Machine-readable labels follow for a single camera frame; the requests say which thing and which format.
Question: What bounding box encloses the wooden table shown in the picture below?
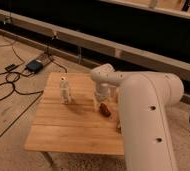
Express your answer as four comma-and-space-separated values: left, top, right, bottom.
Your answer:
25, 72, 124, 155

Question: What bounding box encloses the white ceramic cup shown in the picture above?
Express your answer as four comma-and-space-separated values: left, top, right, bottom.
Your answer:
109, 85, 117, 98

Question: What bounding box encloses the red pepper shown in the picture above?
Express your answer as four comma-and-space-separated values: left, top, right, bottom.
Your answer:
99, 103, 111, 117

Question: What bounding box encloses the small black floor device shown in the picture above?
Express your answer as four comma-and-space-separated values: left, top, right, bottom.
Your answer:
5, 64, 17, 72

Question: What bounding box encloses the black floor cable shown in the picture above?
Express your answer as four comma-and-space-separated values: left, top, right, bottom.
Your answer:
0, 44, 44, 106

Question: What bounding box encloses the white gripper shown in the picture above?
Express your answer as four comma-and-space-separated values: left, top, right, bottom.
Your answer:
93, 83, 111, 111

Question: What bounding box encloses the orange snack packet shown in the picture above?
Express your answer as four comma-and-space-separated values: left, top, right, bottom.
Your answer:
116, 121, 121, 132

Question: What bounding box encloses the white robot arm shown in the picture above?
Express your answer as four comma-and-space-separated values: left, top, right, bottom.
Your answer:
90, 64, 184, 171

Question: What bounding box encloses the black power adapter box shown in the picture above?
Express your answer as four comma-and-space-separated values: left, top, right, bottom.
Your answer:
26, 60, 43, 73

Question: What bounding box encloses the metal table leg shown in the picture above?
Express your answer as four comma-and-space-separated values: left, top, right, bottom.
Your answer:
41, 152, 55, 167

